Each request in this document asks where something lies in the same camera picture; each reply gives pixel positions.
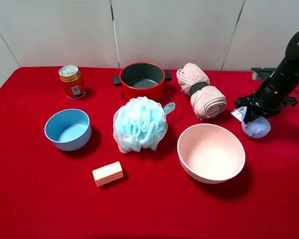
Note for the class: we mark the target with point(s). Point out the blue plastic bowl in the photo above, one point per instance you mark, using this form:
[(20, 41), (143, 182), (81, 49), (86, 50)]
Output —
[(68, 129)]

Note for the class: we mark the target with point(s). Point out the orange drink can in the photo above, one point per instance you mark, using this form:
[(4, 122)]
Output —
[(72, 81)]

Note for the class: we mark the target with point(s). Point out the rolled pink towel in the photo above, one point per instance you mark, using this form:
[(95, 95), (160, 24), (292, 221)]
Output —
[(206, 100)]

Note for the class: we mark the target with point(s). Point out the pink plastic bowl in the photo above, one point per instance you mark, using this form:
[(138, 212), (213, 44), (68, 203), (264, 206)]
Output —
[(210, 153)]

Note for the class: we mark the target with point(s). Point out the blue mesh bath loofah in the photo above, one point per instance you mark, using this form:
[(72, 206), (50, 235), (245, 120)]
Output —
[(140, 123)]

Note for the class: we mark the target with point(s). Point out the red velvet tablecloth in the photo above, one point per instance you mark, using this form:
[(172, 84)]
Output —
[(47, 193)]

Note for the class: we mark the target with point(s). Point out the purple eggplant plush toy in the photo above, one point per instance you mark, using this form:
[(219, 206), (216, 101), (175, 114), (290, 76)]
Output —
[(257, 128)]

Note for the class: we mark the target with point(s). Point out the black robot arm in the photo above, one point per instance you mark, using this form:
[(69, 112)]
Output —
[(291, 60)]

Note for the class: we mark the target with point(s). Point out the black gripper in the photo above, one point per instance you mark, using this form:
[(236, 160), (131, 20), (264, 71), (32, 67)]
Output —
[(272, 95)]

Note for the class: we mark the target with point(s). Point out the red cooking pot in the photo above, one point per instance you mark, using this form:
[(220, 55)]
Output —
[(142, 80)]

